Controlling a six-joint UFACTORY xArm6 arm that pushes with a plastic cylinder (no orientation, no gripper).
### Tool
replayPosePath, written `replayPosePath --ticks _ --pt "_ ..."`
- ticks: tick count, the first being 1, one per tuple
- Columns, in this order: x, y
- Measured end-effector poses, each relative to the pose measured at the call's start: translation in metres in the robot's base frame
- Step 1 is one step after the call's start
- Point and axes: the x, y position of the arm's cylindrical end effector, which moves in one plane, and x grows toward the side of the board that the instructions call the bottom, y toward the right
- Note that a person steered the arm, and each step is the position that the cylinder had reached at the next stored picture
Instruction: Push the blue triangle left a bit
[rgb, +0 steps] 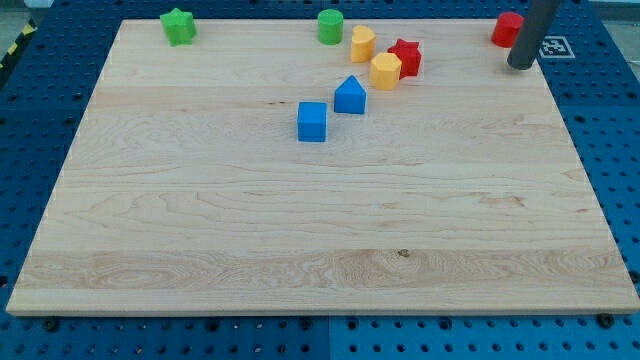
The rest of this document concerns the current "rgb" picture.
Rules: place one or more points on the blue triangle block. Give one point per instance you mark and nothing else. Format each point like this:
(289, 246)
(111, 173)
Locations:
(350, 97)

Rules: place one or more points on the blue cube block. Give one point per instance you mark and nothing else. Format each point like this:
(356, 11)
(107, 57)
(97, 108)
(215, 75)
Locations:
(312, 122)

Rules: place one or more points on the wooden board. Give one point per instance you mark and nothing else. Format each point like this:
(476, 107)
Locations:
(186, 191)

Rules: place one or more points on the yellow hexagon block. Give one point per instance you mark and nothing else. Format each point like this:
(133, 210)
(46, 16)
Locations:
(385, 71)

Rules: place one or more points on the yellow heart block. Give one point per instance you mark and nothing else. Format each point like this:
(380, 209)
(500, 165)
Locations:
(362, 44)

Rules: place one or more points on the red star block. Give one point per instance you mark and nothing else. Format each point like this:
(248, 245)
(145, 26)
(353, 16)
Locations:
(410, 56)

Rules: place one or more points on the green cylinder block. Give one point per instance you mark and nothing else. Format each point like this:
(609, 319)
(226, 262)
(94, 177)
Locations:
(330, 26)

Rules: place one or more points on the green star block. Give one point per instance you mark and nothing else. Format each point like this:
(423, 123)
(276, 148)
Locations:
(178, 26)

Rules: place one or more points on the red cylinder block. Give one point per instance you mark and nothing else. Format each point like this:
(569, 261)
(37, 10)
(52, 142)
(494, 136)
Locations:
(507, 28)

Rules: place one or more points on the white fiducial marker tag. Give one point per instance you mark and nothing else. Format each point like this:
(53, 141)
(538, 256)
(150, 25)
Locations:
(556, 47)

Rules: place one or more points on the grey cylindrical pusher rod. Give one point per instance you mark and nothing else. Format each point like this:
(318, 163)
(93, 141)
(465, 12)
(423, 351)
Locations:
(539, 18)

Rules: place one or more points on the black bolt front left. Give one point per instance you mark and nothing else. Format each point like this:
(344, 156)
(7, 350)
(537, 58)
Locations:
(50, 324)

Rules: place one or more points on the black bolt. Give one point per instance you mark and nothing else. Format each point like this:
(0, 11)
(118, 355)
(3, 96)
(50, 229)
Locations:
(605, 320)
(50, 324)

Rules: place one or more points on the black bolt front right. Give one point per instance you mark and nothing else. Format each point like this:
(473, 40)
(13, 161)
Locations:
(605, 320)

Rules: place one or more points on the yellow black hazard tape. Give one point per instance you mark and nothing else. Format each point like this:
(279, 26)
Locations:
(18, 46)

